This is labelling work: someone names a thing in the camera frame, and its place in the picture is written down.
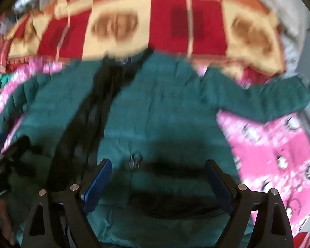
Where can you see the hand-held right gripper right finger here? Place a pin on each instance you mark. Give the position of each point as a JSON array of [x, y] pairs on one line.
[[221, 186]]

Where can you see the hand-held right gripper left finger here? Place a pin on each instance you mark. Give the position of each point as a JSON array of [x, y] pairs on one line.
[[97, 186]]

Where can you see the pink penguin print blanket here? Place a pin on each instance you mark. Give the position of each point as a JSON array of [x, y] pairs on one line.
[[273, 155]]

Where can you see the person's left hand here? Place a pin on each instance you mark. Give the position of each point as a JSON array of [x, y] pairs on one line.
[[1, 217]]

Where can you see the green puffer jacket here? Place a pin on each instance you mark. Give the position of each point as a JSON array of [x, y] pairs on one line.
[[157, 103]]

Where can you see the red orange checkered blanket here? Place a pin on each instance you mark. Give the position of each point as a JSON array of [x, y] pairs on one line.
[[170, 20]]

